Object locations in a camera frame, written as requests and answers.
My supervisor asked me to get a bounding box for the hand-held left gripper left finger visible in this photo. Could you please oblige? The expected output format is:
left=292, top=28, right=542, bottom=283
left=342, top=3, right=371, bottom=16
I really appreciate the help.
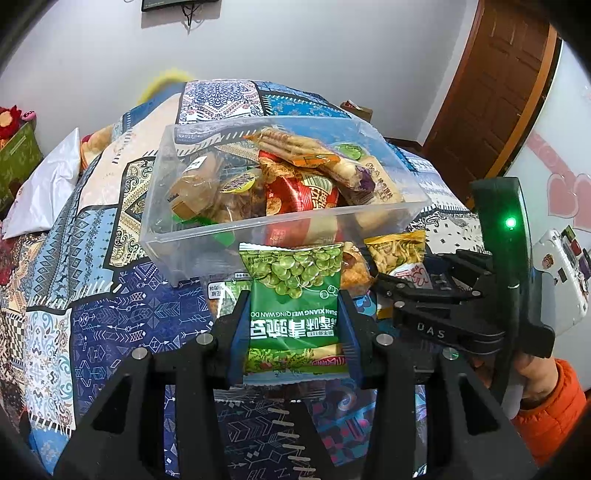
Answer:
left=53, top=290, right=254, bottom=480

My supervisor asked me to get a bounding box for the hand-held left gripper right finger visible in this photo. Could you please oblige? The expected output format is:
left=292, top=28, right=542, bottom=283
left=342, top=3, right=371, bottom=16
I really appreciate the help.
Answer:
left=339, top=288, right=539, bottom=480

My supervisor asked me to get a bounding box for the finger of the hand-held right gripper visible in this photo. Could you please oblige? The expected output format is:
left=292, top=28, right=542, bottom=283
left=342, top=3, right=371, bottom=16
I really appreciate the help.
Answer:
left=392, top=299, right=506, bottom=354
left=372, top=249, right=497, bottom=306

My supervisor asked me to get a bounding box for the small pink white snack packet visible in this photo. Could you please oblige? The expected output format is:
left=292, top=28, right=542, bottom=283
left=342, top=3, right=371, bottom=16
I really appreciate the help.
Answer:
left=397, top=264, right=438, bottom=288

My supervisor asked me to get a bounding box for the green pea snack packet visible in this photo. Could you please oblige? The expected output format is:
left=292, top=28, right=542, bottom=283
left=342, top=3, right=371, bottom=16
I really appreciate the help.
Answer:
left=239, top=242, right=350, bottom=376

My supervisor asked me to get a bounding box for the yellow fried strips snack packet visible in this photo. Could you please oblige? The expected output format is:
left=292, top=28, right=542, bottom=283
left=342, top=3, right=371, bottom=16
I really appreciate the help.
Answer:
left=364, top=230, right=426, bottom=278

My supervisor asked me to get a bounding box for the clear plastic storage container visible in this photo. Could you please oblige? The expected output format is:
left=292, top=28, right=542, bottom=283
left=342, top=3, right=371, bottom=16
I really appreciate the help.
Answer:
left=141, top=115, right=432, bottom=288

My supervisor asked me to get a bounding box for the sliced bread packet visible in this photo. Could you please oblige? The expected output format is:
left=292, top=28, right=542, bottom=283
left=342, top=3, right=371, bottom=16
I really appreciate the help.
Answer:
left=344, top=203, right=409, bottom=232

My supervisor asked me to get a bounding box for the large red packet white label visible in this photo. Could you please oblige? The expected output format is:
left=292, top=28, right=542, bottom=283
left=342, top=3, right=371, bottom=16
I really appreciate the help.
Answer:
left=259, top=216, right=343, bottom=248

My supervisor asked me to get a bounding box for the purple and cream snack packet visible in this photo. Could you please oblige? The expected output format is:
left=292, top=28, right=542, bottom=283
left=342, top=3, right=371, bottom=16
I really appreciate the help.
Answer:
left=342, top=159, right=403, bottom=207

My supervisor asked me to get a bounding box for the red orange snack packet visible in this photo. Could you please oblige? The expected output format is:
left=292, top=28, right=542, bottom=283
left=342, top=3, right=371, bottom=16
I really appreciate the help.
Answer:
left=259, top=159, right=341, bottom=216

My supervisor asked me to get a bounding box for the brown cake roll packet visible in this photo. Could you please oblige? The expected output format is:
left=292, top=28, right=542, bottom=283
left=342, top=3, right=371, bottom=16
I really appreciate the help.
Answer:
left=168, top=154, right=223, bottom=219

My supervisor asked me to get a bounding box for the small green snack packet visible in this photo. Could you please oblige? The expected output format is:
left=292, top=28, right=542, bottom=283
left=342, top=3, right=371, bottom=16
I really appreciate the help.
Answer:
left=332, top=142, right=366, bottom=162

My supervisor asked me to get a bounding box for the rectangular biscuit packet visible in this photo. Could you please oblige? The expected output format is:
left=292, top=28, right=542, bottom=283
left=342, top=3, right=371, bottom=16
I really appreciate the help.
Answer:
left=245, top=127, right=343, bottom=170

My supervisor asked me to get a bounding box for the person's right forearm orange sleeve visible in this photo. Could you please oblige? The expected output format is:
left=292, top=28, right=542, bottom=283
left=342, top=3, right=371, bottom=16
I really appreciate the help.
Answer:
left=510, top=359, right=587, bottom=468

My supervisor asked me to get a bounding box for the person's right hand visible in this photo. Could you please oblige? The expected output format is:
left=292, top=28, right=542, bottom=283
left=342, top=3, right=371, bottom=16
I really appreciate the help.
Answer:
left=515, top=355, right=558, bottom=400

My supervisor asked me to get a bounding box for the green packet white label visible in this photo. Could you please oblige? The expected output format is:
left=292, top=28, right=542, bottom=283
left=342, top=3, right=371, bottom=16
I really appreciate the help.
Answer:
left=208, top=274, right=253, bottom=320

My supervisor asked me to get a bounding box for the white stickered case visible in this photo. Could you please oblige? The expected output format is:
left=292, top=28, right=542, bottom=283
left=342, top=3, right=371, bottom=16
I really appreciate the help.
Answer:
left=531, top=228, right=591, bottom=341

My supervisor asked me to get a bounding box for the orange chips snack packet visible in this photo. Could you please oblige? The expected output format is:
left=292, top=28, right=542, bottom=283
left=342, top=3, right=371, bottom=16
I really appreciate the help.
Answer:
left=342, top=244, right=376, bottom=292

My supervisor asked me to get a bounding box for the patchwork printed blanket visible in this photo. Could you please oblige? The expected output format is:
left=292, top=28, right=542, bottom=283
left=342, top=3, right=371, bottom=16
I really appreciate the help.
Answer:
left=0, top=79, right=491, bottom=480

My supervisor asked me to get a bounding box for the white heart-print wardrobe door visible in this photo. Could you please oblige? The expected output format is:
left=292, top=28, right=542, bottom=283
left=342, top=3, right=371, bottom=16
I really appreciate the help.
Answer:
left=517, top=39, right=591, bottom=227

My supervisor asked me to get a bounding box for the cardboard box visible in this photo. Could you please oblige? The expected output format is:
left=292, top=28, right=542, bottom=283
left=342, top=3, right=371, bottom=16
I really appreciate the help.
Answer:
left=341, top=99, right=376, bottom=124

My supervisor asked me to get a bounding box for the brown wooden door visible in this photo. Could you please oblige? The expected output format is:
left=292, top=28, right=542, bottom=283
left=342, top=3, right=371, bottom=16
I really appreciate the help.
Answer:
left=422, top=0, right=563, bottom=186

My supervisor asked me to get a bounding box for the white pillow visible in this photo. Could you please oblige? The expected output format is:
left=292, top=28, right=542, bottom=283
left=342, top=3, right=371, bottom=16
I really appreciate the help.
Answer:
left=2, top=127, right=82, bottom=241

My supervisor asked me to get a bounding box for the orange patterned cushion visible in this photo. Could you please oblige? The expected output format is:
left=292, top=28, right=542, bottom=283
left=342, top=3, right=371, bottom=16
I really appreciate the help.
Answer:
left=81, top=124, right=115, bottom=165

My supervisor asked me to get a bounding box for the green storage box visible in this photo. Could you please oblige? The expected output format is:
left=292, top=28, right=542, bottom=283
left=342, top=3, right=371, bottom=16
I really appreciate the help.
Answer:
left=0, top=122, right=43, bottom=209

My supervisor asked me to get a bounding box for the red plush flower toy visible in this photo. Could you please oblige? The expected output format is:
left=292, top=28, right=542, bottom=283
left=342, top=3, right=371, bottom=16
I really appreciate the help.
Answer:
left=0, top=105, right=38, bottom=139

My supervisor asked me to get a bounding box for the yellow foam ring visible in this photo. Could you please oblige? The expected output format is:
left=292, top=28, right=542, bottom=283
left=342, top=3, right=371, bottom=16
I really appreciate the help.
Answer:
left=139, top=68, right=195, bottom=103

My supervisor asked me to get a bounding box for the black monitor cable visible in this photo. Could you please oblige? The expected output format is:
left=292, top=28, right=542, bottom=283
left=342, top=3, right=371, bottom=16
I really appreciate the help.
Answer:
left=181, top=4, right=205, bottom=34

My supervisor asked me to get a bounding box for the small black wall monitor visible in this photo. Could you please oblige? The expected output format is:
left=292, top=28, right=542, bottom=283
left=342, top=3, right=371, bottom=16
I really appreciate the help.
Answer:
left=141, top=0, right=221, bottom=12

